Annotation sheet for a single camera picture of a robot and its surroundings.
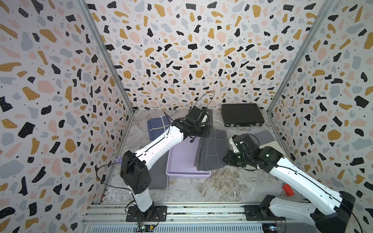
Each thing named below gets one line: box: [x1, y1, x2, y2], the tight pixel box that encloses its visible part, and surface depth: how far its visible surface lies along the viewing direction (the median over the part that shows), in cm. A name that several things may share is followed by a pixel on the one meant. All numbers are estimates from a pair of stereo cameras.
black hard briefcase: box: [221, 103, 265, 131], surface depth 123 cm
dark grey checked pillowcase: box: [194, 128, 230, 172], surface depth 78 cm
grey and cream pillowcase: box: [252, 130, 286, 158], surface depth 105 cm
